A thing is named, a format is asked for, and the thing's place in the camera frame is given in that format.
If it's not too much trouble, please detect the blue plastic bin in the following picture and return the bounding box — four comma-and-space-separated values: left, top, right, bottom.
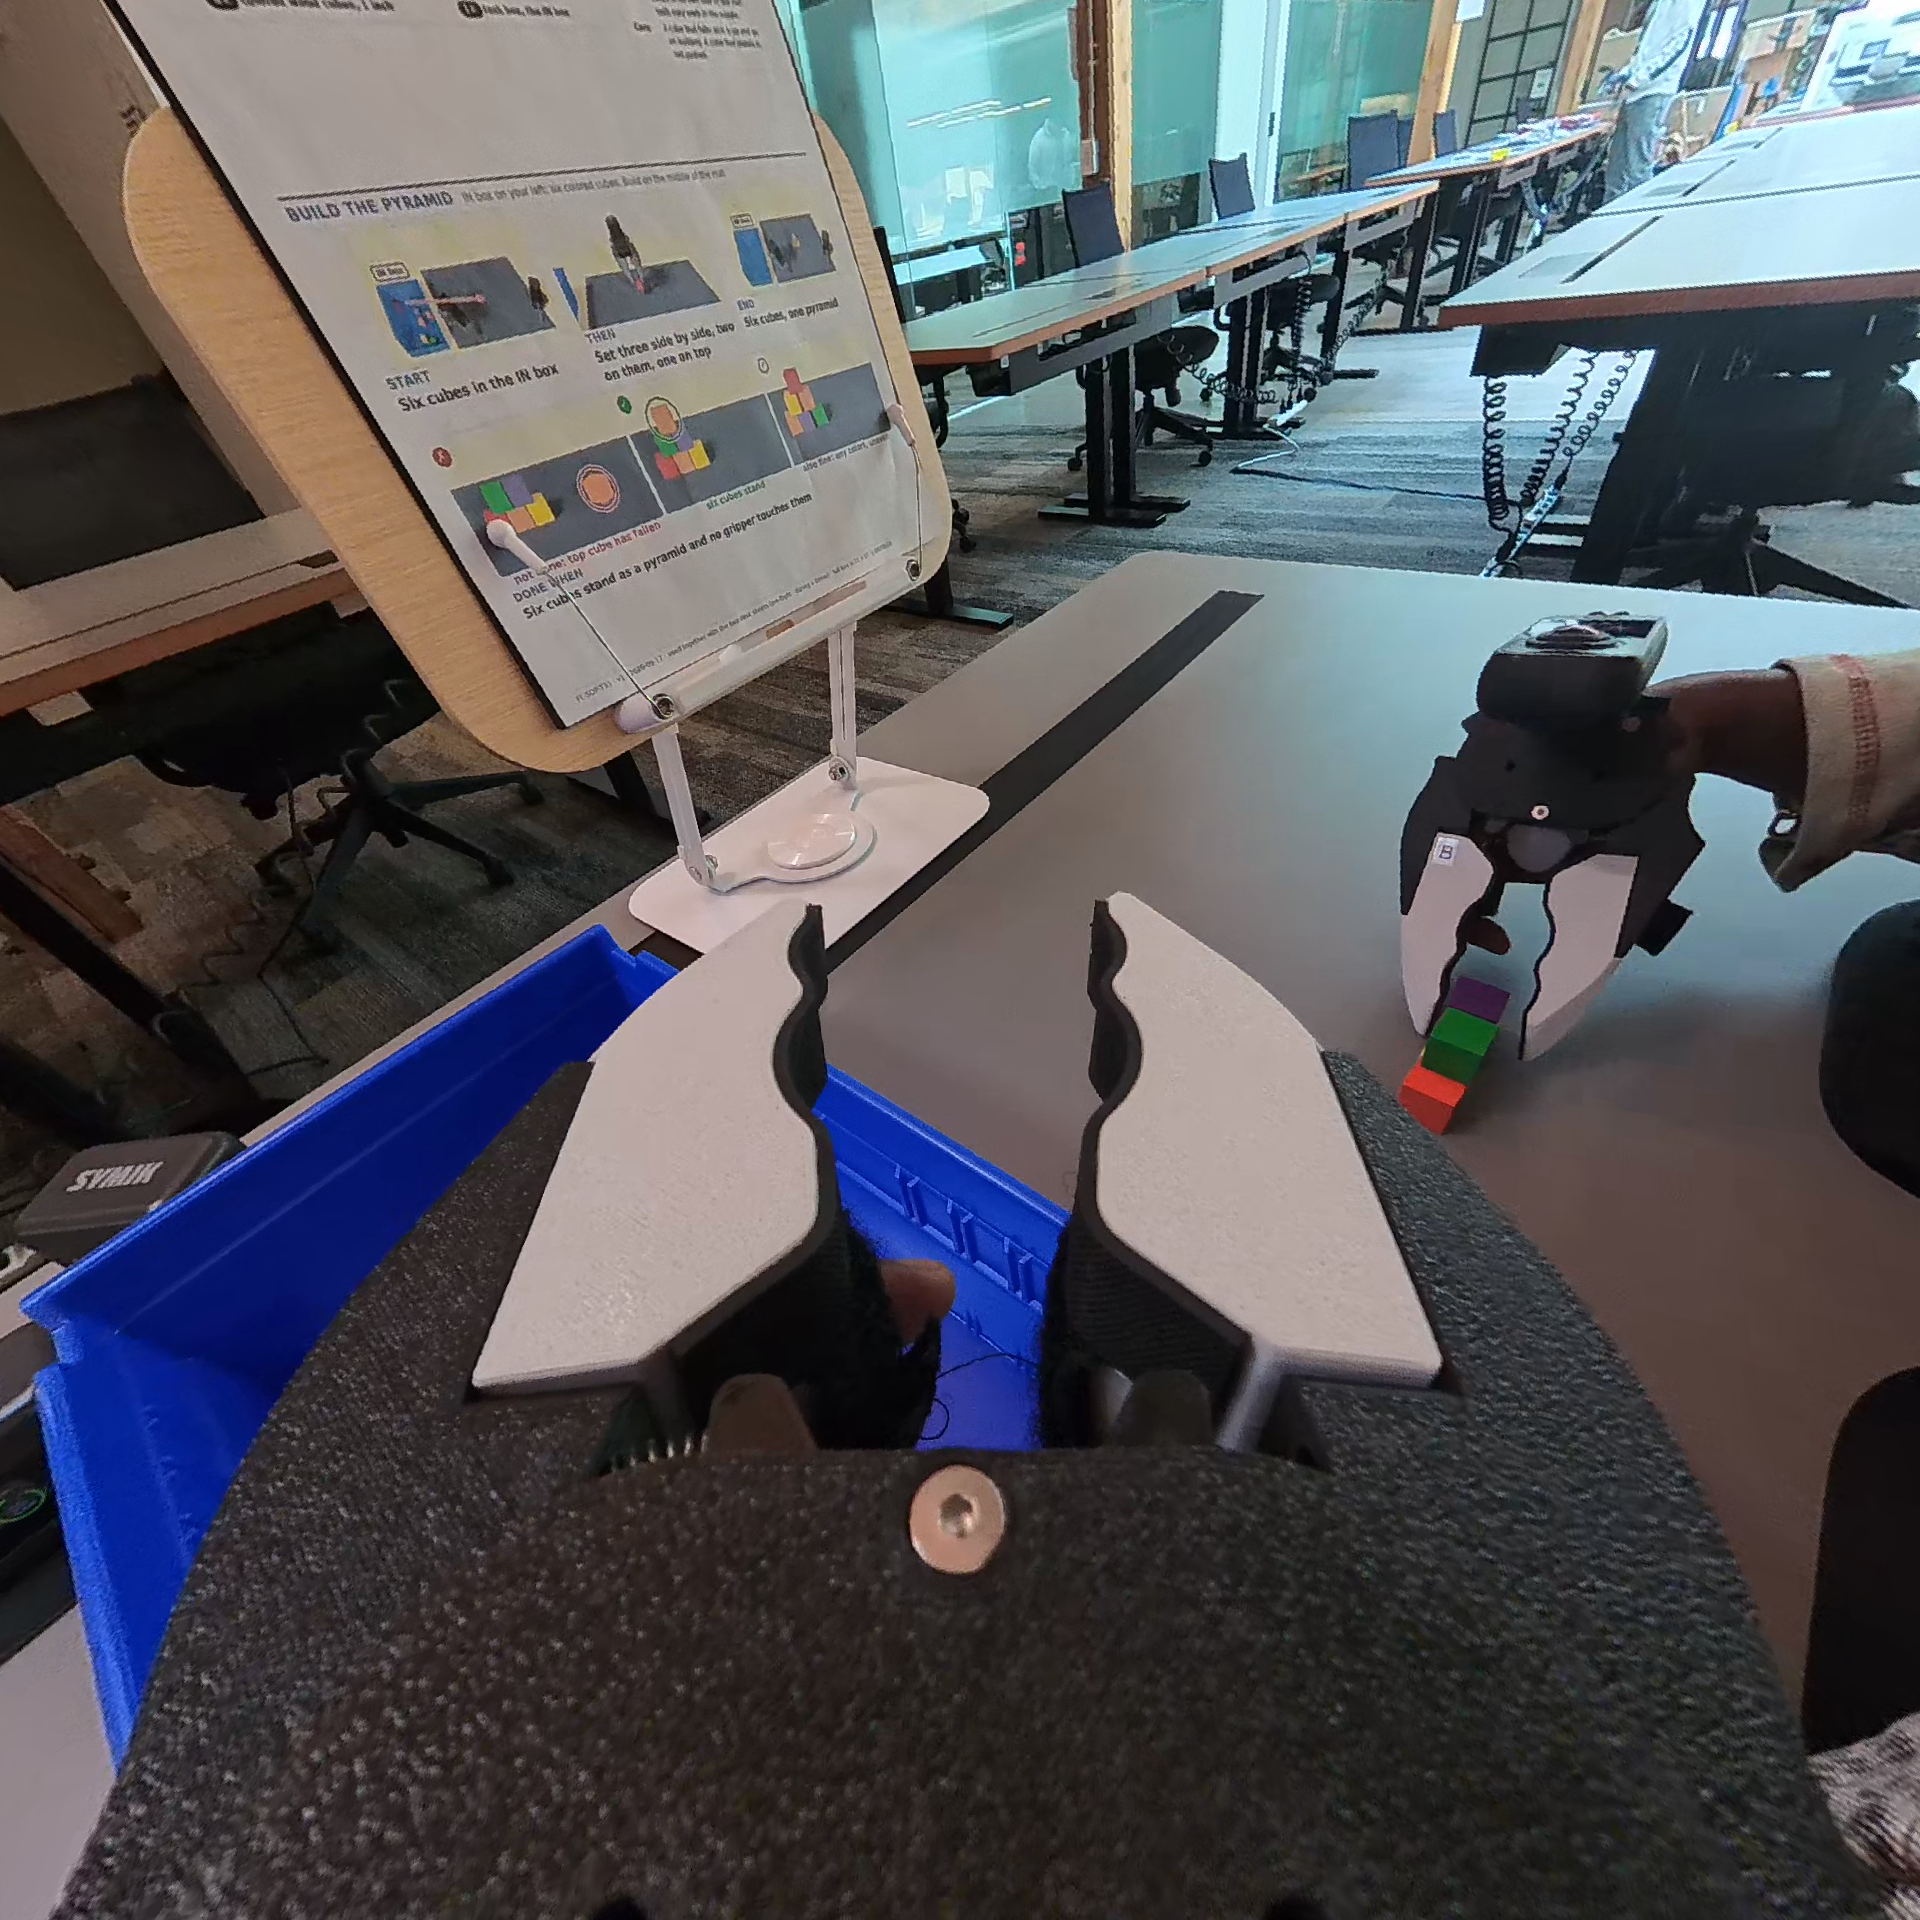
20, 922, 1072, 1774

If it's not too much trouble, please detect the black zip case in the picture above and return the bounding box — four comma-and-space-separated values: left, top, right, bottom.
11, 1130, 243, 1266

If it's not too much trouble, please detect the white desk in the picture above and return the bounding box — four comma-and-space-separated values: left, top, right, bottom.
0, 509, 356, 723

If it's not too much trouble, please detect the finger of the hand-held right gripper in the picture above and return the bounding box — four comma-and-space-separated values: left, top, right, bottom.
1518, 854, 1640, 1065
1399, 826, 1510, 1043

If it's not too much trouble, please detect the grey desk with wooden edge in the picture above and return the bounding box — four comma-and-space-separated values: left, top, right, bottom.
1434, 110, 1920, 606

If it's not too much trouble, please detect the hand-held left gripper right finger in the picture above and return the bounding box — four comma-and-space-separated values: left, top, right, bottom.
1066, 890, 1443, 1448

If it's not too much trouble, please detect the black electronic device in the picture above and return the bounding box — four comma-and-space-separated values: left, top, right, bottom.
0, 1398, 70, 1602

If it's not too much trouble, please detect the instruction sheet on stand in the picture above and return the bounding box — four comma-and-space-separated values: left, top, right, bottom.
120, 0, 962, 775

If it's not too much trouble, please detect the wooden pillar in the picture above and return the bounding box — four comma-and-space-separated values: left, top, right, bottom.
1084, 0, 1139, 231

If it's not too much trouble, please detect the black mesh office chair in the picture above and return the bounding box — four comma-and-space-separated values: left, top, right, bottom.
1819, 899, 1920, 1158

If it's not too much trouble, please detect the black coiled cable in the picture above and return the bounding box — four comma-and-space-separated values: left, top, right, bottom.
1477, 349, 1640, 529

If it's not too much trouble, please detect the person's right hand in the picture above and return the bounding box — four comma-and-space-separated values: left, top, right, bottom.
1647, 668, 1801, 821

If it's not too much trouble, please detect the person's patterned clothing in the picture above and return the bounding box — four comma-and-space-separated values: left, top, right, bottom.
1805, 1722, 1920, 1881

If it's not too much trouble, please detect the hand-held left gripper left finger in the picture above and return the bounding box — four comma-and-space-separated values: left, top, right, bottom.
468, 902, 840, 1396

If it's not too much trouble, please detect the white board stand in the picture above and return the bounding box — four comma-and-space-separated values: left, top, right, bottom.
614, 614, 998, 952

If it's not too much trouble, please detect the long grey desk row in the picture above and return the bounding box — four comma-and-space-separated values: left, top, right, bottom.
897, 178, 1443, 529

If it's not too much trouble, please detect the printed instruction sheet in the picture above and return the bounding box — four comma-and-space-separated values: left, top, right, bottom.
110, 0, 935, 734

